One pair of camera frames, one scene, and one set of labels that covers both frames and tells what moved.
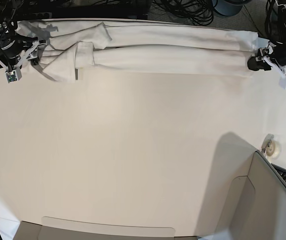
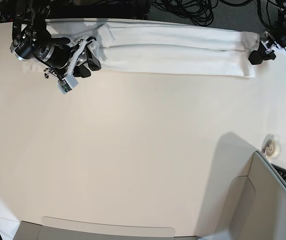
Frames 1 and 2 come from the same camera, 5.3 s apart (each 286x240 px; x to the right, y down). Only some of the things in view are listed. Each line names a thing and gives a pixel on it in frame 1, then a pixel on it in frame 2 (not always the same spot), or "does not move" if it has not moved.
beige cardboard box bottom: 56,228 does not move
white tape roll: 271,147 does not move
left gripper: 15,49 → 60,59
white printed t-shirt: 64,47 does not move
